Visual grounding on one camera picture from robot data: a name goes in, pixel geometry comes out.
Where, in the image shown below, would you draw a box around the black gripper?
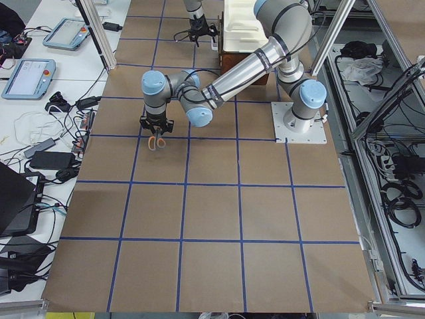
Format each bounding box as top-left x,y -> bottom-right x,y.
189,18 -> 218,47
139,114 -> 174,136

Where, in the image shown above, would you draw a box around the white drawer handle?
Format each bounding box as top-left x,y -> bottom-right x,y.
211,38 -> 218,51

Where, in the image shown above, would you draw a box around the grey orange scissors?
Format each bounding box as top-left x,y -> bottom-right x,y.
147,129 -> 166,151

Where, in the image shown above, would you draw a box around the light wooden drawer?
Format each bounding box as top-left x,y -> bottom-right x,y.
216,11 -> 224,68

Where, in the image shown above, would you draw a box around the brown wooden drawer cabinet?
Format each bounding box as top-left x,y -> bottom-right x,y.
221,51 -> 269,86

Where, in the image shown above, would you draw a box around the white plastic tray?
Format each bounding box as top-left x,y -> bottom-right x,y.
222,0 -> 268,53

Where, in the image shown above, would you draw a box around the black power adapter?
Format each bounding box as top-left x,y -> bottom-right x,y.
102,22 -> 123,32

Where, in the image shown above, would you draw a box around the far blue teach pendant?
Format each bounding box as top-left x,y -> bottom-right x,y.
42,18 -> 90,51

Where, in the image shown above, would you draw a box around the blue teach pendant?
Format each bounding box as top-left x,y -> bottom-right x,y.
1,58 -> 56,100
42,18 -> 90,51

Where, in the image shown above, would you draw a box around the near blue teach pendant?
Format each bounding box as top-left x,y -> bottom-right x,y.
1,58 -> 56,100

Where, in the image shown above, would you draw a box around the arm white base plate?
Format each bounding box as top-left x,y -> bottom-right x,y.
271,102 -> 327,144

